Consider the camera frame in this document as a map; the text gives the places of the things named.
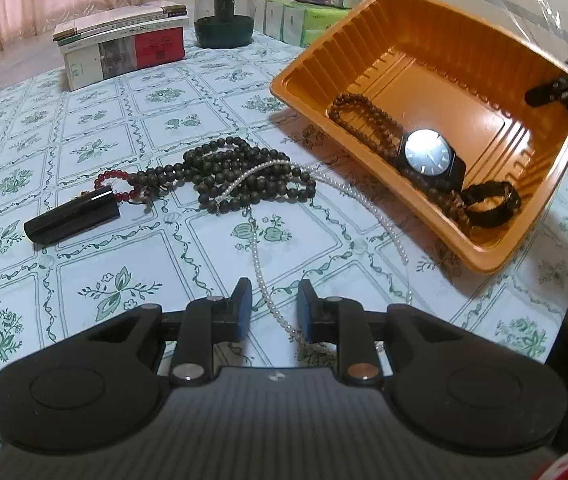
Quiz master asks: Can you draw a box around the green edged book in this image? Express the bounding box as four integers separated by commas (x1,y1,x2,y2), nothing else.
54,12,190,47

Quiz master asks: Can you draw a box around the white pearl necklace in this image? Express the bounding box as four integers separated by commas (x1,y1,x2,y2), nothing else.
213,156,413,347

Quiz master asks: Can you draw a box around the brown bead bracelet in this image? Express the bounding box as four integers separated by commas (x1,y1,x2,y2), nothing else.
328,92,471,227

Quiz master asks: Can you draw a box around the orange plastic tray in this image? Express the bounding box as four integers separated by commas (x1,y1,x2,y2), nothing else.
269,0,568,275

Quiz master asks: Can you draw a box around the red bead bracelet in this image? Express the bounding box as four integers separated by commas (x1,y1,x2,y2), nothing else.
94,169,143,207

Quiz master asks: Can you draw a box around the pink curtain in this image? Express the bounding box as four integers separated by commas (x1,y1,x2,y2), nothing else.
0,0,163,69

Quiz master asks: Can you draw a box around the stack of books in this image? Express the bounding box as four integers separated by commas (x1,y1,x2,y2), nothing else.
53,1,188,41

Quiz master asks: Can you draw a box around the dark bead necklace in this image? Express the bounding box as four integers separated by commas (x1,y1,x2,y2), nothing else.
131,135,318,211

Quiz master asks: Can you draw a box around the white red carton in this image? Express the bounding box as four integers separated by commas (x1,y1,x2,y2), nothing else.
61,25,186,92

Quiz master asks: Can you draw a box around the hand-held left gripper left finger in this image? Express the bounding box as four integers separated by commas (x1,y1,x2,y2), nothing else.
84,277,253,387

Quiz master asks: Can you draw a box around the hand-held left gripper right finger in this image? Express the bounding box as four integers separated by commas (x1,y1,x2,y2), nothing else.
297,278,465,387

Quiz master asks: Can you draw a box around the green glass jar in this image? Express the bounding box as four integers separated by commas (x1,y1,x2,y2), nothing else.
193,0,257,50

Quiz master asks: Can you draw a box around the black wristwatch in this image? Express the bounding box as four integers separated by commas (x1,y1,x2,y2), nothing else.
396,128,468,192

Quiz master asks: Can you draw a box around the green tissue multipack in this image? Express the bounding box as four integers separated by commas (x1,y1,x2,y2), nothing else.
262,0,353,46

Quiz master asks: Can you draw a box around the black tube case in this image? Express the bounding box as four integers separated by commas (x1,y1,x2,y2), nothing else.
23,185,123,249

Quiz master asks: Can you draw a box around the green floral tablecloth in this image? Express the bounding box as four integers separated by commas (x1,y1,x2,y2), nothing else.
0,27,568,461

